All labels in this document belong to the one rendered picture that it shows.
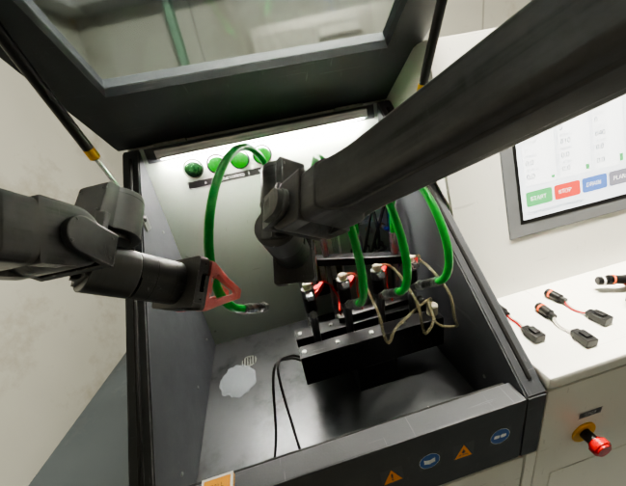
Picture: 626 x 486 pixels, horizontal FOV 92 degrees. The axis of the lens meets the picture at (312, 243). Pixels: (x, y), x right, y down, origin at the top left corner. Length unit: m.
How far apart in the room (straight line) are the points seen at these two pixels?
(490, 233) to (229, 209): 0.66
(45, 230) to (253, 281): 0.70
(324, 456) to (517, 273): 0.59
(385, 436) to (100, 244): 0.50
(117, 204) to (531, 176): 0.81
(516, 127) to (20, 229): 0.34
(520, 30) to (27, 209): 0.34
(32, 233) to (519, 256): 0.85
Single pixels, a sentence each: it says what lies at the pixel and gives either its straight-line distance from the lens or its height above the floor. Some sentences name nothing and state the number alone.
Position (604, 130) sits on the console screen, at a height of 1.30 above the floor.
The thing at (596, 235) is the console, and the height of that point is 1.06.
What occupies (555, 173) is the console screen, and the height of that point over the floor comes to 1.23.
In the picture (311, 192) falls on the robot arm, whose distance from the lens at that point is 0.29.
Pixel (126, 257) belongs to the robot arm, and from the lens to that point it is 0.40.
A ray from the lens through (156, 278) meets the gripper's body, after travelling 0.40.
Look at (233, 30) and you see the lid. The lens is 0.65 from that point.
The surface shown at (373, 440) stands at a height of 0.95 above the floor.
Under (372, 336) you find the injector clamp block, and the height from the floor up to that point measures 0.98.
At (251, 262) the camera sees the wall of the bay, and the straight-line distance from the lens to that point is 0.93.
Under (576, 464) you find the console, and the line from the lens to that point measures 0.96.
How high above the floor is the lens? 1.46
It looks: 23 degrees down
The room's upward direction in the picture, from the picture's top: 11 degrees counter-clockwise
